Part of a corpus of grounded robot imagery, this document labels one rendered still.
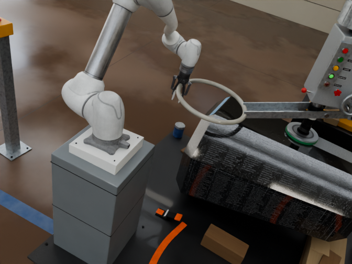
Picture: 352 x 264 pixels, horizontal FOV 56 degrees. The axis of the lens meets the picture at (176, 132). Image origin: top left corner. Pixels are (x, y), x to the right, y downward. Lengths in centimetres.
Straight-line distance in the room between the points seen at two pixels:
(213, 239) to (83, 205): 96
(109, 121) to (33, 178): 129
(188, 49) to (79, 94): 73
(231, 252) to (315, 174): 76
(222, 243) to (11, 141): 179
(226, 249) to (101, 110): 132
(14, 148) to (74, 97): 132
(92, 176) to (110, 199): 15
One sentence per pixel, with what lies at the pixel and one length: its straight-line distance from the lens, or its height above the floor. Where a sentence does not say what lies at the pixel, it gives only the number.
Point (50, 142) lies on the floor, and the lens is 309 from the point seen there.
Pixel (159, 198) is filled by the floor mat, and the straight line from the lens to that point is 268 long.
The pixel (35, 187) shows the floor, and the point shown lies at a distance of 273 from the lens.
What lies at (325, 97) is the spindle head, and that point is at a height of 118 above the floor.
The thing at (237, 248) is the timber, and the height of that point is 14.
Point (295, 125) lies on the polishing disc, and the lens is 241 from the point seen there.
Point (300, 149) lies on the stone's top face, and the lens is 226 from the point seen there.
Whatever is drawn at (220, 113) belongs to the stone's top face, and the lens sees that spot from 228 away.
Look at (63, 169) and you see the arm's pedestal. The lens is 181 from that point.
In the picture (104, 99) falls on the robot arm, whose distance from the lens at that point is 161.
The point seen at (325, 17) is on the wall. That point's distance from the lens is 827.
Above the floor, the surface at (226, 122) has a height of 92.
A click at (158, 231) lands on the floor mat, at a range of 249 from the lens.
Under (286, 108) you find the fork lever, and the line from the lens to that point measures 233.
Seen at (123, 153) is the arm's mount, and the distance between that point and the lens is 172.
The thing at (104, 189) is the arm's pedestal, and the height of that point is 74.
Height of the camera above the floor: 201
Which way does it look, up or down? 37 degrees down
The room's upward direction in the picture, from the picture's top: 14 degrees clockwise
